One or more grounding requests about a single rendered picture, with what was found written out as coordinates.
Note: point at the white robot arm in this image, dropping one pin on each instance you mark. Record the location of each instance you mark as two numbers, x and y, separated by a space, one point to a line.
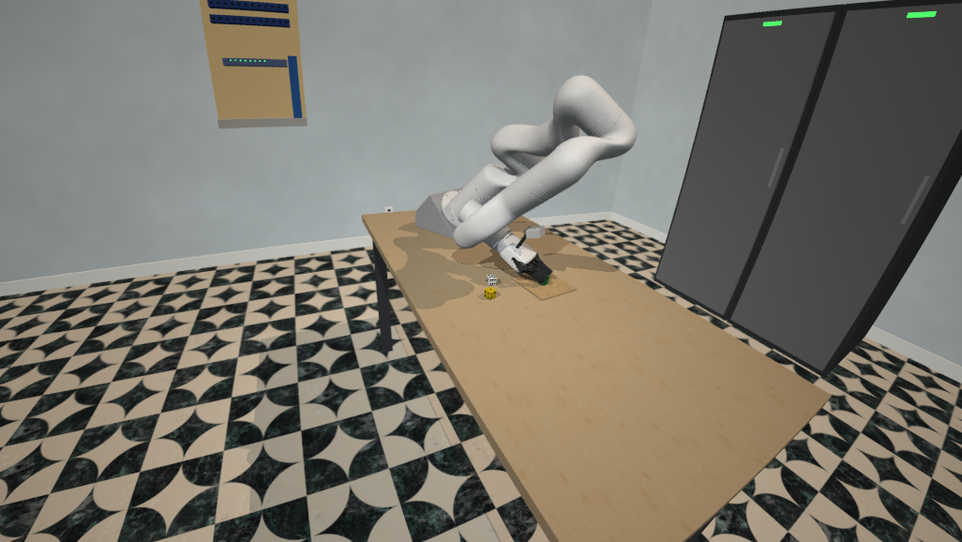
506 195

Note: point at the tan mat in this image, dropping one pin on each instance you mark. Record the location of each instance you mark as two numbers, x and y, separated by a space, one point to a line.
554 288

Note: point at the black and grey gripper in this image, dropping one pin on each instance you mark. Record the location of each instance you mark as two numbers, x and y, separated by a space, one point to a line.
519 258

